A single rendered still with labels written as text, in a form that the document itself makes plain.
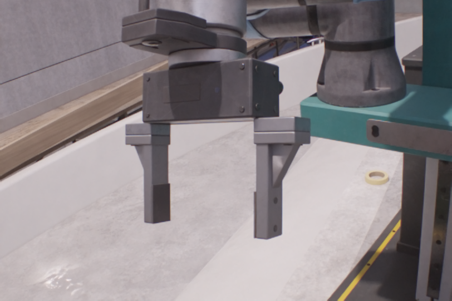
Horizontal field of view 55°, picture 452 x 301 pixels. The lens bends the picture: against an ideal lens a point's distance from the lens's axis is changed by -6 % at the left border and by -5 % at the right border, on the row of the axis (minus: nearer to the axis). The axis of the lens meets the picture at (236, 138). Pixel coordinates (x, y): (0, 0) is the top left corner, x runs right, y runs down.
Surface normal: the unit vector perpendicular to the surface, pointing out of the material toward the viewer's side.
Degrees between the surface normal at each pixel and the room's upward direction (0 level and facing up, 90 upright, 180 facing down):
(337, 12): 106
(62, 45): 90
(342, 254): 0
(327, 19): 115
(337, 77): 72
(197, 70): 67
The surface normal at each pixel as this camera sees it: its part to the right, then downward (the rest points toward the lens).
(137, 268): -0.12, -0.92
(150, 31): -0.58, -0.02
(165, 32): 0.54, -0.02
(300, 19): -0.19, 0.75
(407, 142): -0.63, 0.36
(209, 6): 0.19, -0.02
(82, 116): 0.87, 0.09
